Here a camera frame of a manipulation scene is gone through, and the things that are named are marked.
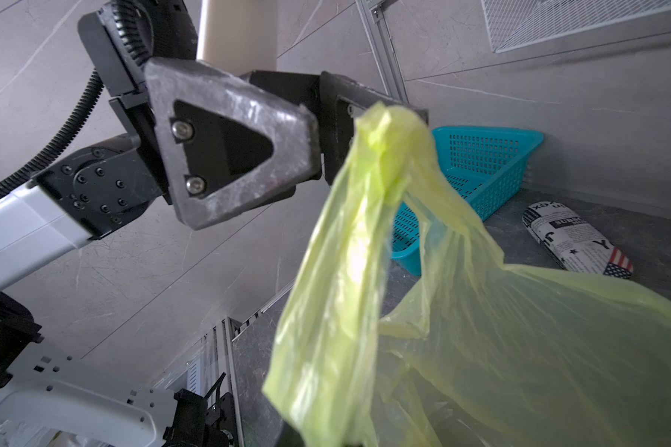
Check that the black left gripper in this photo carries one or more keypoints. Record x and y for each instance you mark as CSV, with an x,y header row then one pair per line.
x,y
228,143

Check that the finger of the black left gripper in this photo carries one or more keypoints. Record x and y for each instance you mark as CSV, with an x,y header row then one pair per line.
x,y
333,99

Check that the yellow-green avocado plastic bag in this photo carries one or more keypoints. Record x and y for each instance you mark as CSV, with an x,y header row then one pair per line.
x,y
406,327

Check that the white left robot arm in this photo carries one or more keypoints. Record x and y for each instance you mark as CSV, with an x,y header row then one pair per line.
x,y
86,184

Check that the teal plastic basket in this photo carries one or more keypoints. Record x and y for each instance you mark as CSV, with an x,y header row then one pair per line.
x,y
485,165

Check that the newspaper print pouch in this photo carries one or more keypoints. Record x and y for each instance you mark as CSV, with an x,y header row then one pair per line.
x,y
575,244

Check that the white wire mesh shelf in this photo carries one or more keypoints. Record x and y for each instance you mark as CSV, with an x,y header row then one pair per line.
x,y
518,24

